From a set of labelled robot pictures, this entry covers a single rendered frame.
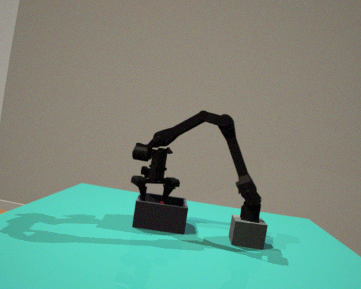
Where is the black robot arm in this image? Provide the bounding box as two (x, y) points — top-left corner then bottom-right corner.
(132, 110), (262, 223)

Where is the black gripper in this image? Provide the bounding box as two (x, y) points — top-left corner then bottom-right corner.
(131, 163), (180, 202)

